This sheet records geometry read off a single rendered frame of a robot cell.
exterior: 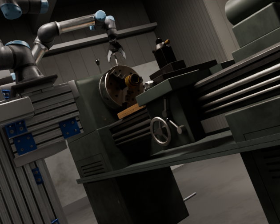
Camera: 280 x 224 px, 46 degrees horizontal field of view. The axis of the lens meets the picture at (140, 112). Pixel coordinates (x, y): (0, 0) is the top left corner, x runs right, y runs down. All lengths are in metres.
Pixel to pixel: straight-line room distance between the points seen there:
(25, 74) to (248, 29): 1.05
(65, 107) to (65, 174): 3.45
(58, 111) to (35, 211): 0.52
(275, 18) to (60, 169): 4.16
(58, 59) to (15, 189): 3.83
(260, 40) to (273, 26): 0.07
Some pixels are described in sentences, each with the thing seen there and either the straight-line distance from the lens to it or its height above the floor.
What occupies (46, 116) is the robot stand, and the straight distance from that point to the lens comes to 1.67.
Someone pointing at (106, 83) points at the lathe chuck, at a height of 1.13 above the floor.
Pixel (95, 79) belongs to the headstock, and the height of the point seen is 1.21.
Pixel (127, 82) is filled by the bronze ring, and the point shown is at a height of 1.08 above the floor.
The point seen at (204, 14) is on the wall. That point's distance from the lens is 5.16.
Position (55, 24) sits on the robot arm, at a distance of 2.37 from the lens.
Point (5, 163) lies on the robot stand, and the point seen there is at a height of 0.84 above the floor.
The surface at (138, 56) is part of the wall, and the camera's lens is 5.93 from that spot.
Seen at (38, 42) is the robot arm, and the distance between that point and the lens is 2.45.
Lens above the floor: 0.75
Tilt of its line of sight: 3 degrees up
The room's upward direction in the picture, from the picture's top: 22 degrees counter-clockwise
